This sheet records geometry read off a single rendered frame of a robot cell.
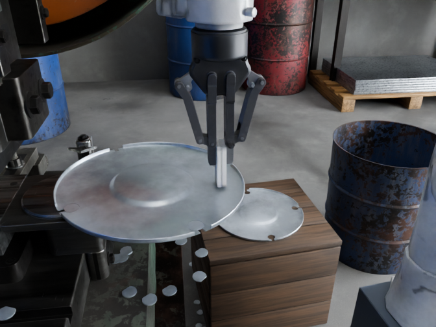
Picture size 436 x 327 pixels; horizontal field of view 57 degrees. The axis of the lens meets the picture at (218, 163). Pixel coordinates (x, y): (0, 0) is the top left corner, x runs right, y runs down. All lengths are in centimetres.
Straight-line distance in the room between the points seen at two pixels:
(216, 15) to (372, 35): 394
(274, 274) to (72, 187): 75
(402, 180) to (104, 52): 307
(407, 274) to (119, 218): 56
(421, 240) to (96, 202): 57
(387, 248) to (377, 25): 307
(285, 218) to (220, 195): 72
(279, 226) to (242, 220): 12
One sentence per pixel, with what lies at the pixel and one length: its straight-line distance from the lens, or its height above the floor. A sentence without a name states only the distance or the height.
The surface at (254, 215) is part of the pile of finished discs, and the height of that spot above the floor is 36.
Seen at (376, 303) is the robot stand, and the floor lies 45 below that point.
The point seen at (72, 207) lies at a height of 79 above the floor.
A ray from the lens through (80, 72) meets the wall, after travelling 405.
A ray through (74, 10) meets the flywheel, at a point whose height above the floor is 100.
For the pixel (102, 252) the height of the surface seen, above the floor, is 70.
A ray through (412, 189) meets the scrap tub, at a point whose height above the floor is 40.
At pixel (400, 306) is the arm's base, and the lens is 92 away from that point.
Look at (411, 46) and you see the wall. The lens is 464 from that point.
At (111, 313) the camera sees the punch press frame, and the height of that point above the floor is 65.
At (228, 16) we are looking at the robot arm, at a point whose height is 104.
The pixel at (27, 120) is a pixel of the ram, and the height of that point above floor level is 92.
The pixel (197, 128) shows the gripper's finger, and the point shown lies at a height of 88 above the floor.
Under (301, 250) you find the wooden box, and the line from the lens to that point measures 122.
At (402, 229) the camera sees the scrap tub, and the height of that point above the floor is 22.
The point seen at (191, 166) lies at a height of 78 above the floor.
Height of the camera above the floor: 111
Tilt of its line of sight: 28 degrees down
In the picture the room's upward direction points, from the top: straight up
